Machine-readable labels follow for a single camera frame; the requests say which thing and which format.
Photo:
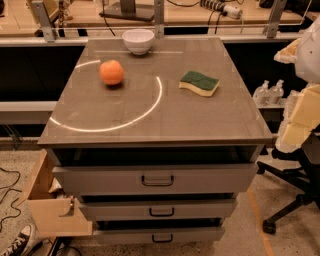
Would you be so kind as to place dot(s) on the grey drawer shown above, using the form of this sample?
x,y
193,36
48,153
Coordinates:
x,y
157,210
137,236
155,180

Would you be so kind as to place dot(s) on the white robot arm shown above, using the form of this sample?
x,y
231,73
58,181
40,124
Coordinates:
x,y
302,109

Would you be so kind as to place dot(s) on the grey drawer cabinet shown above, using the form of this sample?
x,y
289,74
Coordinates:
x,y
147,120

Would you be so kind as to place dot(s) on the grey top drawer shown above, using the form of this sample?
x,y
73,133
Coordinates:
x,y
155,180

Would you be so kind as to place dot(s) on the grey bottom drawer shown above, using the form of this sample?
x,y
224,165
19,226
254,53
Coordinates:
x,y
137,236

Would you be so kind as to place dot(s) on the green yellow sponge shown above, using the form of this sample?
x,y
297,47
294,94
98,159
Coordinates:
x,y
199,83

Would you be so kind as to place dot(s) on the orange fruit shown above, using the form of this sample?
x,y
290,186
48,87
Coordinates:
x,y
111,72

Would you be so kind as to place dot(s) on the white bowl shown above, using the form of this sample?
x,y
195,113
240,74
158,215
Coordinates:
x,y
138,41

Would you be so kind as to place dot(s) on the right clear bottle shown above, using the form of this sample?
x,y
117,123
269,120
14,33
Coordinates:
x,y
275,93

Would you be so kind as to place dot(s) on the black monitor stand base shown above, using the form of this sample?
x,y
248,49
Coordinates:
x,y
128,10

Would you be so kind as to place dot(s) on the white power strip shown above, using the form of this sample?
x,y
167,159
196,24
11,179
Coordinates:
x,y
222,7

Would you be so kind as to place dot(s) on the cardboard box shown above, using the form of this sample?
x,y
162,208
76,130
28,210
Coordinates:
x,y
53,216

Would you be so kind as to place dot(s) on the black office chair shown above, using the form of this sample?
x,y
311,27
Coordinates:
x,y
306,178

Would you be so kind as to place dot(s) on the black white sneaker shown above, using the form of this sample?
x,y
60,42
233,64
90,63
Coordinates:
x,y
25,241

